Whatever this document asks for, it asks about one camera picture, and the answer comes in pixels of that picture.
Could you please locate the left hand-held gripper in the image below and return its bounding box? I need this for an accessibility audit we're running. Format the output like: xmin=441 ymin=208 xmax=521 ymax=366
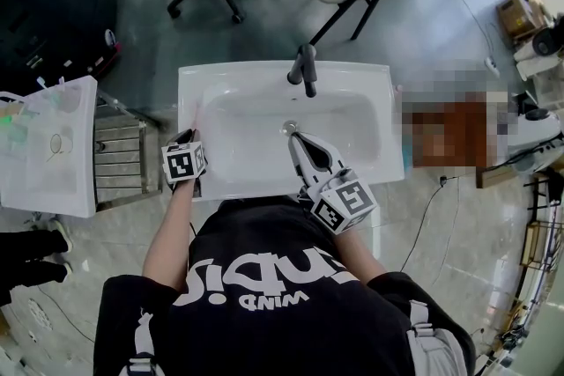
xmin=160 ymin=128 xmax=210 ymax=183

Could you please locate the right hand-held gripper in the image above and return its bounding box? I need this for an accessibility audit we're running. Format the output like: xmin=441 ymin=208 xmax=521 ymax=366
xmin=287 ymin=133 xmax=379 ymax=237

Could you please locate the person's right forearm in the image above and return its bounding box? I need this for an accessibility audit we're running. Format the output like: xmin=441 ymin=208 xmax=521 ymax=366
xmin=337 ymin=226 xmax=389 ymax=287

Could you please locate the person's left forearm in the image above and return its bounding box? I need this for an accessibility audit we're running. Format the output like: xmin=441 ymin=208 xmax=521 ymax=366
xmin=141 ymin=178 xmax=197 ymax=294

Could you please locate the white ceramic washbasin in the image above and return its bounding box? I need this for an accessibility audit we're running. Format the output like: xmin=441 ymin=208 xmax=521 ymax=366
xmin=177 ymin=59 xmax=405 ymax=202
xmin=0 ymin=74 xmax=99 ymax=219

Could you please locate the black faucet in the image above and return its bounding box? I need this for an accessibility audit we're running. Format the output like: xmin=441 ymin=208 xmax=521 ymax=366
xmin=286 ymin=42 xmax=318 ymax=99

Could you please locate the white cup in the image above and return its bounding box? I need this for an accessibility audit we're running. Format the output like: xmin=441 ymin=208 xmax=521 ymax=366
xmin=52 ymin=81 xmax=83 ymax=111

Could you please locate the brown wooden cabinet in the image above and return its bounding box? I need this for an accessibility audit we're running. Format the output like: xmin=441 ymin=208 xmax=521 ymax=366
xmin=413 ymin=99 xmax=490 ymax=169

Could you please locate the green translucent cup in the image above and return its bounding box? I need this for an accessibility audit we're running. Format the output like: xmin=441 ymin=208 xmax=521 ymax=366
xmin=0 ymin=123 xmax=30 ymax=146

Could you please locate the beige tube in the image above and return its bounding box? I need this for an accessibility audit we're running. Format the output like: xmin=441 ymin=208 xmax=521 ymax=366
xmin=2 ymin=99 xmax=28 ymax=118

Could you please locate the white curved faucet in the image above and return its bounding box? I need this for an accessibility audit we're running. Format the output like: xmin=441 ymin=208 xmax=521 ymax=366
xmin=0 ymin=90 xmax=41 ymax=115

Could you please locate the brown wooden board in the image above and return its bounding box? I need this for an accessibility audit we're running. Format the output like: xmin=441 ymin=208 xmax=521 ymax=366
xmin=474 ymin=165 xmax=525 ymax=189

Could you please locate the black printed t-shirt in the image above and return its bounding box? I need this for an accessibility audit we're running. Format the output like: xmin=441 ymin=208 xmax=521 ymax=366
xmin=93 ymin=195 xmax=477 ymax=376

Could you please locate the black cabinet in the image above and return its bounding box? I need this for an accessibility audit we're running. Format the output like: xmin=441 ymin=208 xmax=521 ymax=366
xmin=0 ymin=0 xmax=122 ymax=78

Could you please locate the white rounded appliance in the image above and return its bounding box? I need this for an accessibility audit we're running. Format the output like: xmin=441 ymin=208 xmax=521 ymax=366
xmin=506 ymin=107 xmax=564 ymax=165

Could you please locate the wooden tray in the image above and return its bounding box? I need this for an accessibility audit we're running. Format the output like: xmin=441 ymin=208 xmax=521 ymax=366
xmin=519 ymin=220 xmax=552 ymax=268

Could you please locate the white floor drain cover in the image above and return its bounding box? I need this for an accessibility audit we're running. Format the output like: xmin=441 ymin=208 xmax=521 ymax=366
xmin=26 ymin=297 xmax=54 ymax=331

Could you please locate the white paper roll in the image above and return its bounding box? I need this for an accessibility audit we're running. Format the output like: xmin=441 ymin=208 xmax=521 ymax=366
xmin=513 ymin=43 xmax=556 ymax=80

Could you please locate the cardboard box with yellow label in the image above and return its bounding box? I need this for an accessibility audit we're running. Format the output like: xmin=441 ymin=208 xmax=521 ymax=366
xmin=496 ymin=0 xmax=555 ymax=41

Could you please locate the black cylinder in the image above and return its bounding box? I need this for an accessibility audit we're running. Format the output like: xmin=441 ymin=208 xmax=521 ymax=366
xmin=531 ymin=26 xmax=560 ymax=56

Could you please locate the black floor cable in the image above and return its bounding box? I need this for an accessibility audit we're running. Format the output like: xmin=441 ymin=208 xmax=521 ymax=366
xmin=398 ymin=173 xmax=486 ymax=274

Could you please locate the grey backpack strap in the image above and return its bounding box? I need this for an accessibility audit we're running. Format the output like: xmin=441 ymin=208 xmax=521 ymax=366
xmin=404 ymin=299 xmax=468 ymax=376
xmin=125 ymin=307 xmax=155 ymax=376

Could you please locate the grey floor cable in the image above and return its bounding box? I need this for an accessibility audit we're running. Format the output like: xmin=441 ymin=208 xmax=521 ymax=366
xmin=34 ymin=285 xmax=96 ymax=344

